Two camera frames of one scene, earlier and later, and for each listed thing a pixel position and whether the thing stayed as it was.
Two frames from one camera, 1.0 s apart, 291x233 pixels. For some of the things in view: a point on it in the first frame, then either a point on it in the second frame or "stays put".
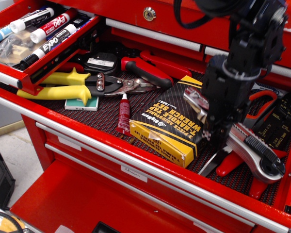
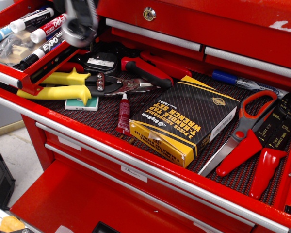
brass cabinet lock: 149,14 stays put
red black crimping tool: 154,69 stays put
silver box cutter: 262,160 to 80,27
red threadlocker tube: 123,127 stays put
